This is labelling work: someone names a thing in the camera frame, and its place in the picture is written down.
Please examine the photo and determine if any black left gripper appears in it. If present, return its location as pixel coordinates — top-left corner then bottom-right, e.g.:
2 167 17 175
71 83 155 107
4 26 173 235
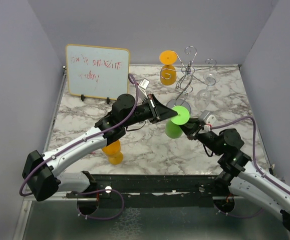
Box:
123 94 178 128

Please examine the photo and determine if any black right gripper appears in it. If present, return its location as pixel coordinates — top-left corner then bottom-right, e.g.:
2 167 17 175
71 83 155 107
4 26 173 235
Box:
175 115 223 156

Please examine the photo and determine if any green plastic wine glass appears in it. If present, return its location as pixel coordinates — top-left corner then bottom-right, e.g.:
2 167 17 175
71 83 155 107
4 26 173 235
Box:
165 105 190 139

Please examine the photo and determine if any clear wine glass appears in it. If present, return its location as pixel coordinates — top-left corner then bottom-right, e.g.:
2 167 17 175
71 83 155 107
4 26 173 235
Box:
194 70 219 111

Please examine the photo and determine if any orange plastic glass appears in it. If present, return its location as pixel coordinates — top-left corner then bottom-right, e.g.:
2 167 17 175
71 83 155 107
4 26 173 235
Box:
102 140 123 165
159 50 177 86

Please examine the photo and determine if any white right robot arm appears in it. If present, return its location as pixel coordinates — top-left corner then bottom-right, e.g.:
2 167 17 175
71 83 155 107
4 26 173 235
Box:
180 118 290 232

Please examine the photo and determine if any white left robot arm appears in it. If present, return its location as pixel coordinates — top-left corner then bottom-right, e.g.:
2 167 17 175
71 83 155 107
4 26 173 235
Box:
22 93 177 202

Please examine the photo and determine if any chrome wine glass rack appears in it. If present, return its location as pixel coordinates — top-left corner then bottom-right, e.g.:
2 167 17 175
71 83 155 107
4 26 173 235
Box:
167 46 217 111

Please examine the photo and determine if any yellow framed whiteboard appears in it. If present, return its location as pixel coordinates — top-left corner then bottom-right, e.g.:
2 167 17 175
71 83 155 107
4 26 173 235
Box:
65 44 130 100

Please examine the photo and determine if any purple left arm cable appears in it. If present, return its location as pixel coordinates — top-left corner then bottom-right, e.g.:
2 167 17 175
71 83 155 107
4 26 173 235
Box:
19 73 138 221

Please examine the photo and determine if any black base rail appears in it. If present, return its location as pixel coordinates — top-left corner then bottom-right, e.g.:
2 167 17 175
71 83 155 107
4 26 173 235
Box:
62 173 272 208

